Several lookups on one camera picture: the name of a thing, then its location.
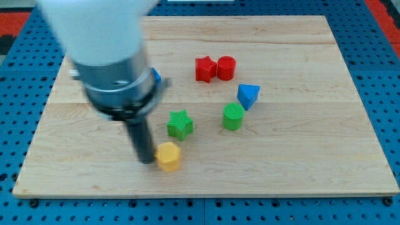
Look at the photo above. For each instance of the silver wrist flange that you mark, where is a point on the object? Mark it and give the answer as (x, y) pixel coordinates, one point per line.
(125, 90)

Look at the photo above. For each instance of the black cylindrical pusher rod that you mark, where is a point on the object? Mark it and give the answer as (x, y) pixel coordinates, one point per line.
(141, 139)

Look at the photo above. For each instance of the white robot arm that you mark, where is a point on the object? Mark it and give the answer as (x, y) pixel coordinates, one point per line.
(104, 41)

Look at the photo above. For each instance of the blue block behind arm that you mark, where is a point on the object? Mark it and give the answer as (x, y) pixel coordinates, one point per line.
(157, 77)

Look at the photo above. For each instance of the yellow hexagon block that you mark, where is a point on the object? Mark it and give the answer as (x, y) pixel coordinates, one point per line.
(168, 156)

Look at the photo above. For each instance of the green star block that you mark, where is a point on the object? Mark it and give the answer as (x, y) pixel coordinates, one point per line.
(179, 124)

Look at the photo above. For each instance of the red star block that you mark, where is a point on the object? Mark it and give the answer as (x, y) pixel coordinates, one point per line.
(205, 69)

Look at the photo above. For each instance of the green cylinder block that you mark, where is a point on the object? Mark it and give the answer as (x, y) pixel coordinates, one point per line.
(233, 114)

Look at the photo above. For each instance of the red cylinder block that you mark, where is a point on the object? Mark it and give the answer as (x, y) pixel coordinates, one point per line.
(226, 66)

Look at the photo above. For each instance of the blue triangle block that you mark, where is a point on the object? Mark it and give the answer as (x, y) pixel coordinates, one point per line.
(247, 95)

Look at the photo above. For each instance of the wooden board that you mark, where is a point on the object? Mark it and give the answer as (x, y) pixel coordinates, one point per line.
(307, 135)

